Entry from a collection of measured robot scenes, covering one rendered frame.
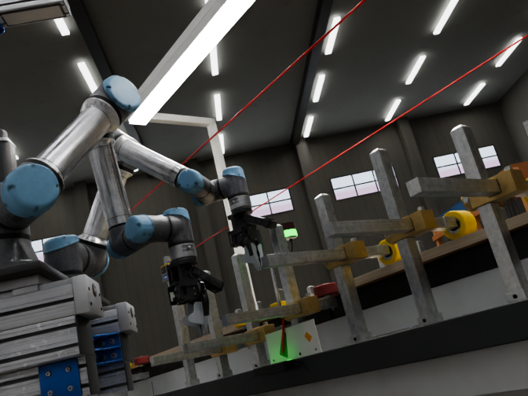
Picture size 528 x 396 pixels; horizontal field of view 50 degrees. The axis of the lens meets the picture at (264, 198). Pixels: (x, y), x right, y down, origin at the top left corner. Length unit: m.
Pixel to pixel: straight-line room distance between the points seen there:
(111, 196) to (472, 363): 1.06
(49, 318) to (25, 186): 0.31
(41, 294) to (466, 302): 1.10
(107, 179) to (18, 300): 0.46
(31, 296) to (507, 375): 1.09
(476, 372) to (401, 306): 0.43
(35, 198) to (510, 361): 1.13
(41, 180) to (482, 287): 1.16
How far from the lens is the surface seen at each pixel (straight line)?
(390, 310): 1.84
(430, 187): 1.13
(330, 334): 2.04
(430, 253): 1.66
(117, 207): 1.68
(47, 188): 1.41
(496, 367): 1.42
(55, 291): 1.42
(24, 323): 1.43
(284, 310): 1.75
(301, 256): 1.51
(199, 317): 1.58
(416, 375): 1.56
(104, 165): 1.72
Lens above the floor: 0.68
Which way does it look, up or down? 17 degrees up
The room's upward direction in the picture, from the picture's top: 14 degrees counter-clockwise
